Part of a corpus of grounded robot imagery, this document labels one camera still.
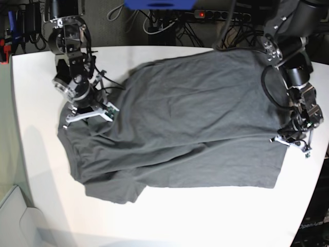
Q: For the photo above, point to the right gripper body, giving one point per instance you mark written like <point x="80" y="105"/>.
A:
<point x="92" y="100"/>

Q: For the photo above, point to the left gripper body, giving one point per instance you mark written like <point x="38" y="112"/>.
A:
<point x="294" y="133"/>

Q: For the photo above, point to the dark grey t-shirt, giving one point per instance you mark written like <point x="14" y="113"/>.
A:
<point x="195" y="121"/>

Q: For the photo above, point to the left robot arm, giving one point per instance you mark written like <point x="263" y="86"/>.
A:
<point x="284" y="39"/>

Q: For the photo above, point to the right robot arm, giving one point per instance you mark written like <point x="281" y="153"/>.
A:
<point x="71" y="43"/>

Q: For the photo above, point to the red clamp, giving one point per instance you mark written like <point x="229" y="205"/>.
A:
<point x="5" y="51"/>

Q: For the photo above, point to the blue box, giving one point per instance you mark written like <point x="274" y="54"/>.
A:
<point x="159" y="4"/>

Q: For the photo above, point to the black power strip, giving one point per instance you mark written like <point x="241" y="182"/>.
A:
<point x="217" y="15"/>

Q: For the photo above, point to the grey chair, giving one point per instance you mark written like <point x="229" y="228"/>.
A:
<point x="22" y="225"/>

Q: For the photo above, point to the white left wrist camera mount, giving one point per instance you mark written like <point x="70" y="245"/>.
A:
<point x="305" y="150"/>

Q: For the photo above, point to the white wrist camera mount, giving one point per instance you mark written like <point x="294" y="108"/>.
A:
<point x="101" y="82"/>
<point x="305" y="150"/>

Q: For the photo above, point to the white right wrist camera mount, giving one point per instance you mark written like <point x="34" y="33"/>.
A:
<point x="101" y="82"/>

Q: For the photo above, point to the black equipment with cables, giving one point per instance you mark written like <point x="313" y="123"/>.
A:
<point x="26" y="24"/>

